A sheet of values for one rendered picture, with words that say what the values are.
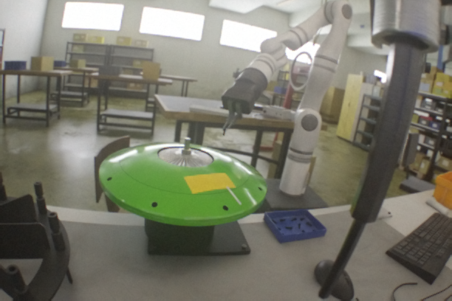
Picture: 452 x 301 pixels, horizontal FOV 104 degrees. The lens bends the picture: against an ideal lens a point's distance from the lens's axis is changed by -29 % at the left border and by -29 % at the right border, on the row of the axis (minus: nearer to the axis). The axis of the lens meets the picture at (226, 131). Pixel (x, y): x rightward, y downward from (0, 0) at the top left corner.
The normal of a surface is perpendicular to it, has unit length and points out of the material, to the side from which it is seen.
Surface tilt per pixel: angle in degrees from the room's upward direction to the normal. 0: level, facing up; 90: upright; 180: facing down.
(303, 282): 0
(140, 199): 24
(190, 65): 90
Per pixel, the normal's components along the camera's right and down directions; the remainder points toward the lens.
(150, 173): 0.05, -0.90
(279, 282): 0.15, -0.96
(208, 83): 0.28, 0.26
